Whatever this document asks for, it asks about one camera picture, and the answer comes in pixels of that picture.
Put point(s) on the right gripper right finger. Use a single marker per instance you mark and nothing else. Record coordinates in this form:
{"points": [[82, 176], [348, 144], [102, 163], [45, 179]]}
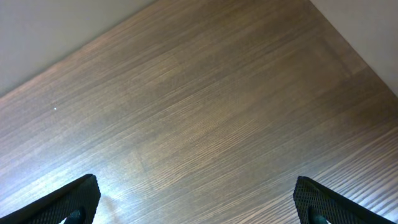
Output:
{"points": [[317, 204]]}

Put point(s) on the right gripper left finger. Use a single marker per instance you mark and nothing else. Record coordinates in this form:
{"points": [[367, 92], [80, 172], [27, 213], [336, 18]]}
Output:
{"points": [[75, 202]]}

